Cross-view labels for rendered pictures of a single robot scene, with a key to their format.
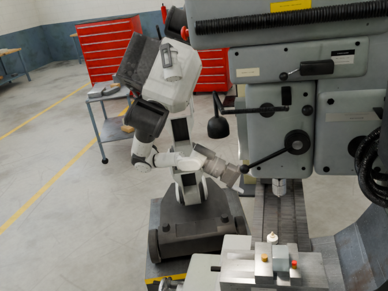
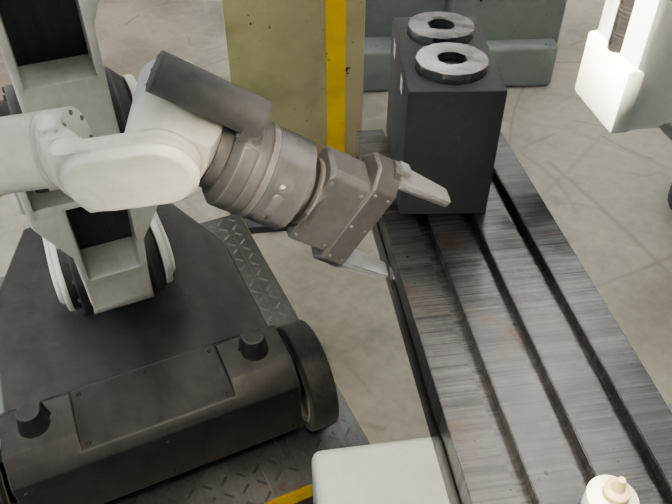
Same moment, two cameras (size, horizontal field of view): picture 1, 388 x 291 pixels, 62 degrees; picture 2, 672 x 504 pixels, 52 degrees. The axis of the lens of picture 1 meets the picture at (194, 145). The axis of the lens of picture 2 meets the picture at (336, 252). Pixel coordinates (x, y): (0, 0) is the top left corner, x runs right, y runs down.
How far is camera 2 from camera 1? 86 cm
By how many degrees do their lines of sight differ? 25
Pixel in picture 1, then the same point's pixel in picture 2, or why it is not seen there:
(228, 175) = (335, 211)
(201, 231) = (176, 404)
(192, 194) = (120, 274)
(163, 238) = (29, 463)
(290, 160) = not seen: outside the picture
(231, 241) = (351, 485)
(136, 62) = not seen: outside the picture
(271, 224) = (517, 394)
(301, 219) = (613, 351)
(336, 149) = not seen: outside the picture
